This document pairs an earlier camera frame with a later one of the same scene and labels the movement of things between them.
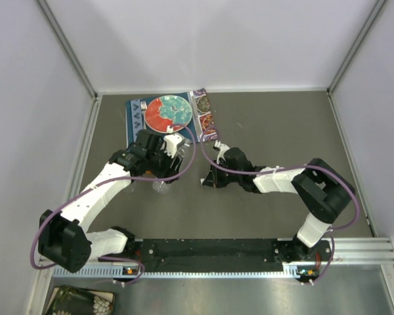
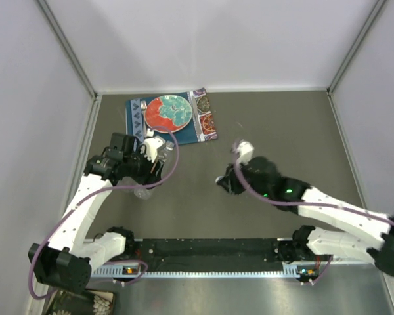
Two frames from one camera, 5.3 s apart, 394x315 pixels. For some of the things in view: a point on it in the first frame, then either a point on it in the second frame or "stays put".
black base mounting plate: [308, 258] stays put
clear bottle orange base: [161, 186] to [142, 191]
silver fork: [144, 107] stays put
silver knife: [197, 117] stays put
